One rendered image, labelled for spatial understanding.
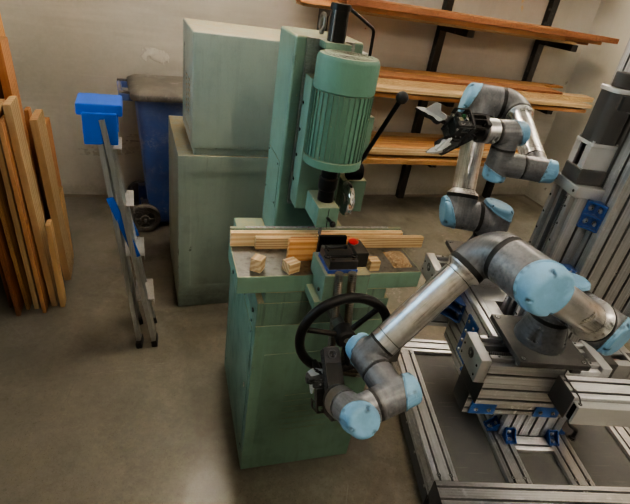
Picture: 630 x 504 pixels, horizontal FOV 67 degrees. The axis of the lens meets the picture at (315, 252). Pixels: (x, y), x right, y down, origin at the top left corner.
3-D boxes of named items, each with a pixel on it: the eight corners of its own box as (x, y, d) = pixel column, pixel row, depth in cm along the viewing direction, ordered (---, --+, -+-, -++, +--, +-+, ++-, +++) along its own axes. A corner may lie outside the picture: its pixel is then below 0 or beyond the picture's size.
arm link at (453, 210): (481, 233, 176) (511, 83, 170) (441, 226, 176) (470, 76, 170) (470, 231, 188) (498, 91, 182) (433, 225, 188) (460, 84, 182)
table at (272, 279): (239, 314, 133) (240, 296, 130) (226, 256, 157) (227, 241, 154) (431, 304, 151) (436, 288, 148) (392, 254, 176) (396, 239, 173)
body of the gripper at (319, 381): (308, 406, 123) (323, 423, 111) (308, 373, 123) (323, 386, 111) (336, 402, 125) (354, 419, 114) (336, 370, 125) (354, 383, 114)
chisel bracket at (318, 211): (314, 232, 150) (318, 207, 146) (303, 212, 161) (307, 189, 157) (336, 232, 152) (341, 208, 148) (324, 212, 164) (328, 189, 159)
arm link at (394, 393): (399, 353, 111) (357, 370, 108) (426, 388, 102) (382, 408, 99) (398, 375, 116) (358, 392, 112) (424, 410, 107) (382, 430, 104)
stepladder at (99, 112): (127, 352, 230) (71, 106, 168) (126, 319, 251) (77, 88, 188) (162, 346, 235) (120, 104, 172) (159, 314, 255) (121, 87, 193)
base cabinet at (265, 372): (238, 471, 184) (253, 328, 148) (222, 364, 231) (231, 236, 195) (347, 454, 197) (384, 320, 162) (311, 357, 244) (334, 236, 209)
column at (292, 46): (270, 245, 176) (294, 34, 140) (260, 218, 194) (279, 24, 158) (328, 245, 182) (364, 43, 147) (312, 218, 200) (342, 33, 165)
